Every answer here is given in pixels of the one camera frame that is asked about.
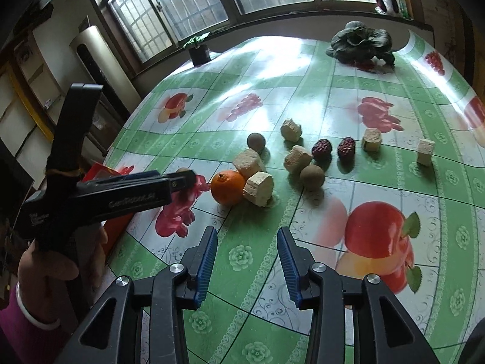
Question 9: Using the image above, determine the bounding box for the person's left hand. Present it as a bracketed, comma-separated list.
[17, 224, 108, 325]

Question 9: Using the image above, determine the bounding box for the green fruit print tablecloth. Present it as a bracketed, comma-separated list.
[104, 30, 485, 364]

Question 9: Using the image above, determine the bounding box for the dark leafy cabbage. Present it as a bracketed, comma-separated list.
[326, 21, 395, 66]

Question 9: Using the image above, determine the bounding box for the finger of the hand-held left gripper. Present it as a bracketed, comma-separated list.
[89, 170, 162, 183]
[167, 169, 198, 194]

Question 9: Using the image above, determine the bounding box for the dark red date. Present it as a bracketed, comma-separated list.
[337, 137, 356, 158]
[311, 140, 333, 159]

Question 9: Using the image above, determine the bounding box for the barred window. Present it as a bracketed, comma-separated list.
[83, 0, 413, 73]

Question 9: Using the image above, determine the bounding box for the pale sugarcane piece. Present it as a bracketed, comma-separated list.
[361, 128, 382, 152]
[243, 172, 274, 207]
[284, 145, 314, 177]
[233, 149, 266, 178]
[417, 138, 434, 166]
[281, 119, 303, 142]

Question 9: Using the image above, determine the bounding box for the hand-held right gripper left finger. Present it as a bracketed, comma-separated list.
[57, 226, 218, 364]

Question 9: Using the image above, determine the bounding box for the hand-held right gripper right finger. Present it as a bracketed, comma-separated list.
[276, 227, 442, 364]

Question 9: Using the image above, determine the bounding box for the dark wooden side table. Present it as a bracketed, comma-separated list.
[89, 100, 127, 157]

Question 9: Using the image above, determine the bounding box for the tall standing air conditioner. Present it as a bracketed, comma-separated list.
[69, 25, 141, 122]

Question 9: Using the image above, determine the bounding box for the white and red bag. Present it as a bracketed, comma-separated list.
[374, 0, 400, 16]

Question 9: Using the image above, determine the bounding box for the orange mandarin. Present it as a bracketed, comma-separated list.
[211, 170, 247, 206]

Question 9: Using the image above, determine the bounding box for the black potted plant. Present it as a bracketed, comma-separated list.
[183, 34, 211, 66]

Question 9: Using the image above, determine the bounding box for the red cardboard box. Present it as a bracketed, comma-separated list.
[81, 163, 135, 254]

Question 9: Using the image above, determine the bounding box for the white wall cabinet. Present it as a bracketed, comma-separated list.
[0, 19, 63, 167]

